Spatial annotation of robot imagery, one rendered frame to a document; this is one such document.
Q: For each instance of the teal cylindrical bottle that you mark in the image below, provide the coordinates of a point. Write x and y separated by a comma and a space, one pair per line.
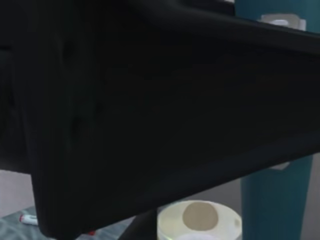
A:
275, 205

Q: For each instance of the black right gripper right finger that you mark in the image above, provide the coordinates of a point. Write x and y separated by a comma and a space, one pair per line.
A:
200, 105

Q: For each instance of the teal patterned cloth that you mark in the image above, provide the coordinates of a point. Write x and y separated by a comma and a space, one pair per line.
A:
15, 230

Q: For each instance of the cream tape roll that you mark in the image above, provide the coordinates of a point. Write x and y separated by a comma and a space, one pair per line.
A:
172, 220

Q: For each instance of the small white red tube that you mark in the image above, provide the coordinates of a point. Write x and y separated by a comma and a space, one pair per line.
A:
28, 219

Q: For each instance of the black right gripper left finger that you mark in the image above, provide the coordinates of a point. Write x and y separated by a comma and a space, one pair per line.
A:
141, 226

